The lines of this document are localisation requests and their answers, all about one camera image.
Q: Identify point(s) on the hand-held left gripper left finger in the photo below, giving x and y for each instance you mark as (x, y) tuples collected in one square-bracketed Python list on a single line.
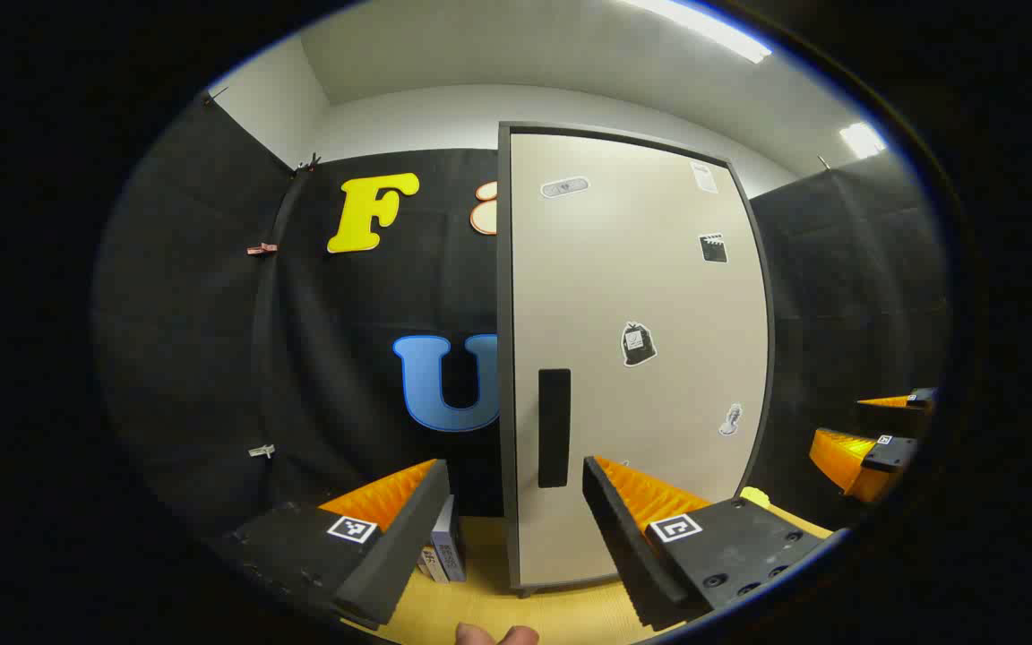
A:
[(399, 555)]

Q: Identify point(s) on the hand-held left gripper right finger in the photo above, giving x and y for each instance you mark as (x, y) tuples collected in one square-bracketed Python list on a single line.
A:
[(628, 555)]

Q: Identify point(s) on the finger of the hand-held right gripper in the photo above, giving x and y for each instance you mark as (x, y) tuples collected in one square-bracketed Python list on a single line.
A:
[(892, 417), (892, 455)]

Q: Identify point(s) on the grey cabinet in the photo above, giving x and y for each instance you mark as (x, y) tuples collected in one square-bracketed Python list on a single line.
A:
[(504, 358)]

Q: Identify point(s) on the white book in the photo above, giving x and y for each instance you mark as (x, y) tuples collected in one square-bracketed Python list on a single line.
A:
[(433, 566)]

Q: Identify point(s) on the dark blue book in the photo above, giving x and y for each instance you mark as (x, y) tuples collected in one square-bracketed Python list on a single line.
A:
[(450, 542)]

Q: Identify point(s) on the small yellow object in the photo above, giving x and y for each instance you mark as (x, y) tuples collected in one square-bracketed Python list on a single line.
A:
[(754, 497)]

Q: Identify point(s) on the white clip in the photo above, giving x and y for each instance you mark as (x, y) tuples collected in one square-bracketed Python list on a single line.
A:
[(262, 451)]

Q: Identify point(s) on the black backdrop cloth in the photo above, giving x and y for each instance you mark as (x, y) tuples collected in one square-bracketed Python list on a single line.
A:
[(211, 358)]

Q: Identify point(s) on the short ceiling light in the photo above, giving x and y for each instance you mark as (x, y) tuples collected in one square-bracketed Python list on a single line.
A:
[(863, 140)]

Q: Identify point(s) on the pink clip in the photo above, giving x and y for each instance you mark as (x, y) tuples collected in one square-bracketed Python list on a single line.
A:
[(262, 248)]

